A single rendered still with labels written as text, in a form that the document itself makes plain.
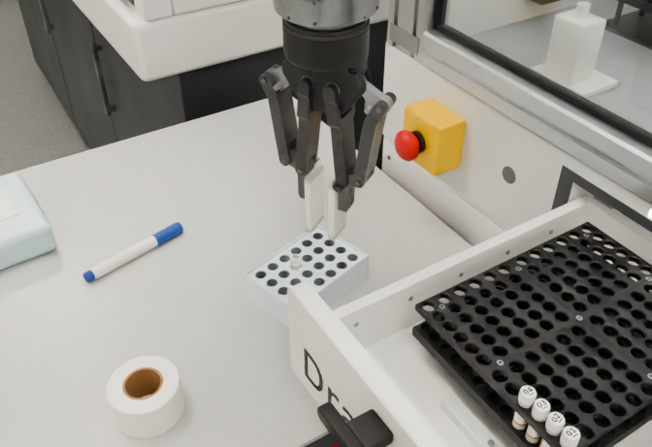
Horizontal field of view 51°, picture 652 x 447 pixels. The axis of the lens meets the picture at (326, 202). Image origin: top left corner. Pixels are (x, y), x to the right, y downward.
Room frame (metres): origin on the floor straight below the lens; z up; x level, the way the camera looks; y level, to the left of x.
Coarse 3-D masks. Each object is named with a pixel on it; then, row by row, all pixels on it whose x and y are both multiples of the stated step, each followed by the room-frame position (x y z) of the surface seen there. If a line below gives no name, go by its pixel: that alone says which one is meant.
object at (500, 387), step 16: (416, 304) 0.43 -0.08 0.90; (432, 304) 0.43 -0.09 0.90; (432, 320) 0.41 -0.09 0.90; (448, 320) 0.41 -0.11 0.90; (448, 336) 0.39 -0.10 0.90; (464, 336) 0.39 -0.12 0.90; (464, 352) 0.37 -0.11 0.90; (480, 352) 0.37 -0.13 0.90; (480, 368) 0.36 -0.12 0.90; (496, 368) 0.36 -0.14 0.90; (496, 384) 0.34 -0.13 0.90; (512, 384) 0.34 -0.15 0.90; (512, 400) 0.32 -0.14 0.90; (528, 416) 0.31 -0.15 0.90; (544, 432) 0.30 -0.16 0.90
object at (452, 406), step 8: (448, 400) 0.36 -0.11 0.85; (456, 400) 0.36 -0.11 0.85; (448, 408) 0.36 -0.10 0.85; (456, 408) 0.36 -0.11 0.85; (464, 408) 0.36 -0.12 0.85; (448, 416) 0.35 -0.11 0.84; (456, 416) 0.35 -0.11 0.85; (464, 416) 0.35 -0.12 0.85; (472, 416) 0.35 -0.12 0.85; (456, 424) 0.35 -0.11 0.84; (464, 424) 0.34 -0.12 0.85; (472, 424) 0.34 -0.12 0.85; (480, 424) 0.34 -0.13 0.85; (464, 432) 0.34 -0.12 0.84; (472, 432) 0.33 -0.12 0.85; (480, 432) 0.33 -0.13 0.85; (488, 432) 0.33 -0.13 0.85; (472, 440) 0.33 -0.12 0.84; (480, 440) 0.32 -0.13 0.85; (488, 440) 0.32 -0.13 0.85; (496, 440) 0.32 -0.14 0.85
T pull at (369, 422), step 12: (324, 408) 0.31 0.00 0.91; (324, 420) 0.30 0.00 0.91; (336, 420) 0.30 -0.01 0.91; (360, 420) 0.30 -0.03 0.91; (372, 420) 0.30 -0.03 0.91; (336, 432) 0.29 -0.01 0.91; (348, 432) 0.29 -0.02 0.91; (360, 432) 0.29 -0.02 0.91; (372, 432) 0.29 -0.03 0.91; (384, 432) 0.29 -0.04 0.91; (348, 444) 0.28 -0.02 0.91; (360, 444) 0.28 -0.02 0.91; (372, 444) 0.28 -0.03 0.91; (384, 444) 0.28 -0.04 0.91
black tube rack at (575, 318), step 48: (576, 240) 0.51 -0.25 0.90; (480, 288) 0.45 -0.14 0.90; (528, 288) 0.45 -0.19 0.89; (576, 288) 0.45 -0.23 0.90; (624, 288) 0.48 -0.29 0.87; (432, 336) 0.42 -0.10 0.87; (480, 336) 0.39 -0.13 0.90; (528, 336) 0.42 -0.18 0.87; (576, 336) 0.39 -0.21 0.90; (624, 336) 0.39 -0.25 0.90; (480, 384) 0.37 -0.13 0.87; (528, 384) 0.37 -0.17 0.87; (576, 384) 0.34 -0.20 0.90; (624, 384) 0.34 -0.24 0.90; (624, 432) 0.32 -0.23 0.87
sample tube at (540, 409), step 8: (536, 400) 0.32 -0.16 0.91; (544, 400) 0.32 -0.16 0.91; (536, 408) 0.31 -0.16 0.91; (544, 408) 0.31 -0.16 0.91; (536, 416) 0.31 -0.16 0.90; (544, 416) 0.31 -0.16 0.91; (528, 432) 0.31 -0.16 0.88; (536, 432) 0.31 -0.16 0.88; (528, 440) 0.31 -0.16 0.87; (536, 440) 0.31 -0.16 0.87
